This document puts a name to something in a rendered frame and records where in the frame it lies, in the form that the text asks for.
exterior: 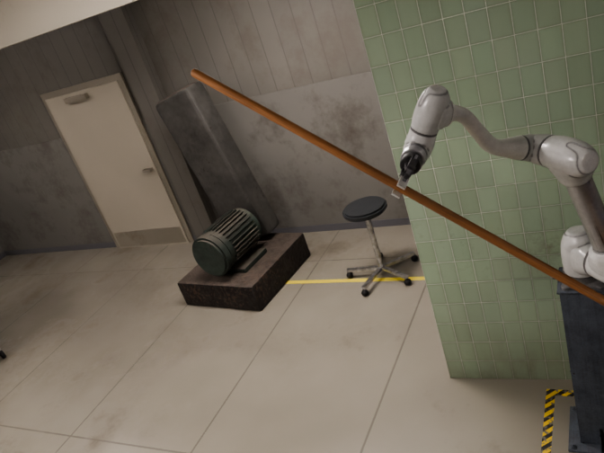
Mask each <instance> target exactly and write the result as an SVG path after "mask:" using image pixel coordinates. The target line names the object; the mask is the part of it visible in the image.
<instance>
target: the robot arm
mask: <svg viewBox="0 0 604 453"><path fill-rule="evenodd" d="M452 121H458V122H460V123H461V124H462V125H463V126H464V127H465V128H466V130H467V131H468V132H469V134H470V135H471V136H472V137H473V139H474V140H475V142H476V143H477V144H478V145H479V146H480V147H481V148H482V149H483V150H484V151H485V152H487V153H489V154H491V155H497V156H501V157H506V158H510V159H515V160H520V161H527V162H531V163H533V164H538V165H541V166H544V167H546V168H548V169H549V171H550V172H551V173H552V174H553V175H554V176H555V178H556V179H557V180H558V181H559V182H560V183H561V184H562V185H564V186H565V187H566V189H567V190H568V193H569V195H570V197H571V199H572V202H573V205H574V207H575V209H576V211H577V213H578V216H579V218H580V220H581V222H582V226H572V227H570V228H568V229H567V230H566V232H565V233H564V235H563V237H562V241H561V257H562V263H563V266H564V267H563V271H562V272H563V273H564V274H566V275H568V276H570V277H572V278H573V279H575V280H578V281H579V282H580V283H582V284H584V285H586V286H588V287H589V288H591V289H598V290H603V289H604V205H603V202H602V200H601V197H600V194H599V192H598V189H597V187H596V184H595V182H594V181H593V178H592V175H593V172H594V171H595V170H596V169H597V167H598V165H599V160H600V159H599V154H598V152H597V151H596V150H595V149H594V148H593V147H592V146H591V145H590V144H588V143H586V142H584V141H582V140H580V139H577V138H571V137H567V136H557V135H548V134H528V135H522V136H516V137H512V138H504V139H498V138H495V137H493V136H492V135H491V134H490V132H489V131H488V130H487V129H486V128H485V127H484V125H483V124H482V123H481V122H480V121H479V119H478V118H477V117H476V116H475V115H474V114H473V113H472V112H471V111H470V110H468V109H466V108H464V107H462V106H459V105H456V104H453V102H452V101H451V100H450V96H449V91H448V90H447V89H446V88H445V87H444V86H441V85H437V84H435V85H431V86H429V87H427V88H426V89H425V90H424V91H423V92H422V94H421V96H420V98H419V100H418V102H417V104H416V106H415V109H414V112H413V118H412V124H411V127H410V129H409V132H408V135H407V137H406V139H405V142H404V148H403V153H402V154H401V157H400V168H401V173H400V175H399V176H400V178H399V179H398V183H397V185H396V186H397V187H399V188H401V189H403V190H405V188H406V186H407V183H408V182H409V178H410V177H411V175H412V174H416V173H418V172H419V171H420V170H421V169H422V166H423V165H424V164H425V162H426V161H427V160H428V158H429V157H430V155H431V152H432V150H433V148H434V145H435V140H436V137H437V135H438V132H439V129H443V128H445V127H448V126H449V125H450V124H451V123H452Z"/></svg>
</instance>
